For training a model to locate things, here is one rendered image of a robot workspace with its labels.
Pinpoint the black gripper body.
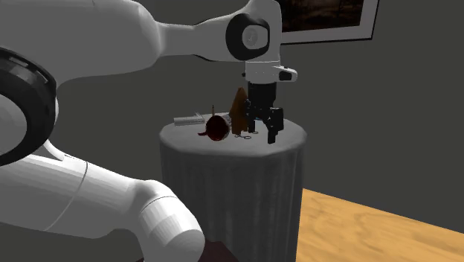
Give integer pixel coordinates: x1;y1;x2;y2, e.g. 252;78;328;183
247;82;279;118

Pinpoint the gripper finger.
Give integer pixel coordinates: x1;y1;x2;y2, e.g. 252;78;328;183
244;99;259;134
263;106;285;145

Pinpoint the brown cone-shaped object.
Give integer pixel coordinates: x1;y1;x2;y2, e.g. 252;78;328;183
228;86;251;135

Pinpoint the dark red round object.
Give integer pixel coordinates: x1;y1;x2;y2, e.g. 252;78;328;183
197;113;231;142

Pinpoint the round table with grey cloth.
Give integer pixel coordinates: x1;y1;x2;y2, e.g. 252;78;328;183
158;115;309;262

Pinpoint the framed wall picture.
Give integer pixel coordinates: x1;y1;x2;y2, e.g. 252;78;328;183
278;0;380;45

